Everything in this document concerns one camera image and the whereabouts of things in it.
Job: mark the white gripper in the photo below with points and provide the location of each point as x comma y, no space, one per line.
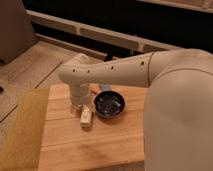
79,95

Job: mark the white plastic bottle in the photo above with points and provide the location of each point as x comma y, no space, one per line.
86,117

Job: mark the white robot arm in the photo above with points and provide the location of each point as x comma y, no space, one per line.
178,109

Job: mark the orange carrot toy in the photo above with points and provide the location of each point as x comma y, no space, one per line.
94,89

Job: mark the blue object behind bowl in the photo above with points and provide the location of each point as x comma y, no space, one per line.
105,87

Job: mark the dark blue bowl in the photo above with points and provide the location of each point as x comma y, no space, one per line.
109,104

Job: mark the wooden board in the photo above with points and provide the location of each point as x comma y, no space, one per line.
66,146

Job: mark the yellow-green mat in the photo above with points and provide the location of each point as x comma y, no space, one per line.
21,150

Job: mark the grey cabinet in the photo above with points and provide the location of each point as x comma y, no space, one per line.
16,32

